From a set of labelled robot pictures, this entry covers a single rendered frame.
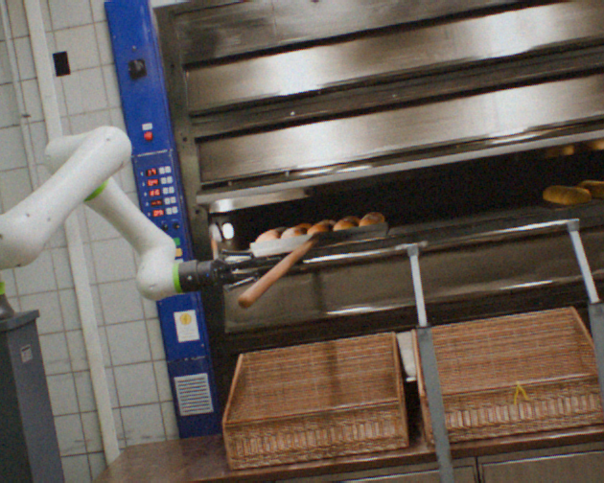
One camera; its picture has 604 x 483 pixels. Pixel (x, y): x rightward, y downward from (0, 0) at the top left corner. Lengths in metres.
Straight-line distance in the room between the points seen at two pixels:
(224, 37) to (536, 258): 1.32
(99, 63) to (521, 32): 1.46
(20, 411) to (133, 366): 1.17
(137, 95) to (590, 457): 1.89
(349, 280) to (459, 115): 0.68
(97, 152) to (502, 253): 1.49
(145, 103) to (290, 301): 0.86
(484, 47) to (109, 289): 1.56
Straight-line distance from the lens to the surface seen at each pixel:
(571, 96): 3.31
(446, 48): 3.27
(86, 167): 2.44
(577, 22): 3.33
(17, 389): 2.35
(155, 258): 2.80
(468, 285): 3.27
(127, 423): 3.53
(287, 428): 2.89
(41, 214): 2.30
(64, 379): 3.57
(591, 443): 2.87
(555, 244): 3.32
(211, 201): 3.18
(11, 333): 2.36
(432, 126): 3.26
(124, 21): 3.41
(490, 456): 2.85
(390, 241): 3.26
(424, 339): 2.70
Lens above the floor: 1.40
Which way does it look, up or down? 3 degrees down
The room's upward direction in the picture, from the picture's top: 9 degrees counter-clockwise
